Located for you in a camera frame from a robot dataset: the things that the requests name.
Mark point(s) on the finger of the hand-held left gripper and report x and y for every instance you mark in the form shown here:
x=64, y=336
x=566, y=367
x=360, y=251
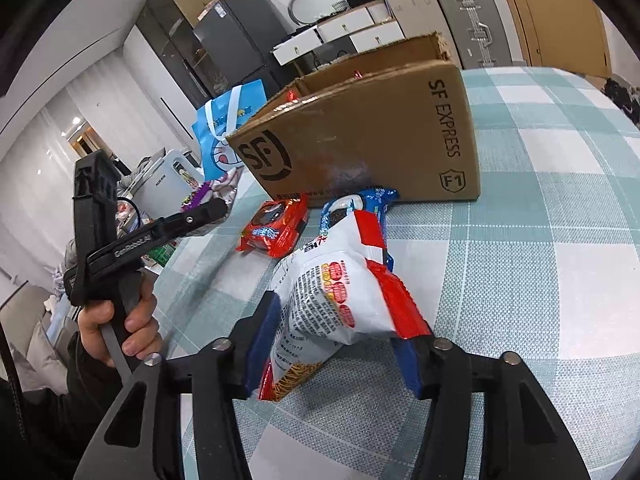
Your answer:
x=195, y=217

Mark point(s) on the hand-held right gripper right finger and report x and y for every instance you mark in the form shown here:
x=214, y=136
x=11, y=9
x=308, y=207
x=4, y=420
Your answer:
x=410, y=370

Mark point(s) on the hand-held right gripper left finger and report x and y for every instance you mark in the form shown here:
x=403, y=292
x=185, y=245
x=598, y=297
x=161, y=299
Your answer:
x=265, y=340

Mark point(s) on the small purple snack bag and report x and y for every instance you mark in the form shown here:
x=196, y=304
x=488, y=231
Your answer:
x=215, y=192

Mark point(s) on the white noodle snack bag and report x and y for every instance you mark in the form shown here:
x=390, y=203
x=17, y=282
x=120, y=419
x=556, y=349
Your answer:
x=340, y=290

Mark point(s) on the brown cardboard box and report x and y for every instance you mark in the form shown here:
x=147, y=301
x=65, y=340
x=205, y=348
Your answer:
x=380, y=135

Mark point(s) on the person's left forearm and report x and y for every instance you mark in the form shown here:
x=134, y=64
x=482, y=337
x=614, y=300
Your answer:
x=45, y=420

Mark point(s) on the person's left hand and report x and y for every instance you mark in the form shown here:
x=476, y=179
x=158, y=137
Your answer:
x=140, y=325

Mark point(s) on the white appliance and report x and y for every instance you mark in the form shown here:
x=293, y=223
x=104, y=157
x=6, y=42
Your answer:
x=165, y=180

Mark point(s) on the green carton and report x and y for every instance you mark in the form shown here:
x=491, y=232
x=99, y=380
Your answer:
x=162, y=255

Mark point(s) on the red cookie packet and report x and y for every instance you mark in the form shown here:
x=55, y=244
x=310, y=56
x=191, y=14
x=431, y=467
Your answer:
x=272, y=225

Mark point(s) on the blue cartoon gift bag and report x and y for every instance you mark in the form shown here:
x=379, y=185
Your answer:
x=220, y=125

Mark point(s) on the blue cookie packet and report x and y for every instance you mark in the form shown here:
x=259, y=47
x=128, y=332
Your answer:
x=350, y=205

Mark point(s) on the glass door cabinet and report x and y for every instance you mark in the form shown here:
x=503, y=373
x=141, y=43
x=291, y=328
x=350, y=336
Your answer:
x=170, y=35

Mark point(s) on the dark grey fridge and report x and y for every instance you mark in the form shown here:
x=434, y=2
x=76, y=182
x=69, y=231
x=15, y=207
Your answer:
x=240, y=35

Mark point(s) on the white drawer cabinet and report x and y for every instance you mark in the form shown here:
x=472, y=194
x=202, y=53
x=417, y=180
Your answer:
x=345, y=22

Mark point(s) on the oval mirror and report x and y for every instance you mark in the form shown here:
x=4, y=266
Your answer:
x=320, y=0

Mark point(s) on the white suitcase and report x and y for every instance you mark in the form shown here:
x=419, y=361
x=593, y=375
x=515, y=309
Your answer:
x=415, y=15

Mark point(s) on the silver suitcase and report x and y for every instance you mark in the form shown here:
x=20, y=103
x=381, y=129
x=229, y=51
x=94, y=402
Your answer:
x=470, y=15

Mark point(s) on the dark patterned cloth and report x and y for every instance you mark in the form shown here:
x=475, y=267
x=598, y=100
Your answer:
x=622, y=100

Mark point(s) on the wooden door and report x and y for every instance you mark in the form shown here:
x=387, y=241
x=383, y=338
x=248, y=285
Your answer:
x=550, y=10

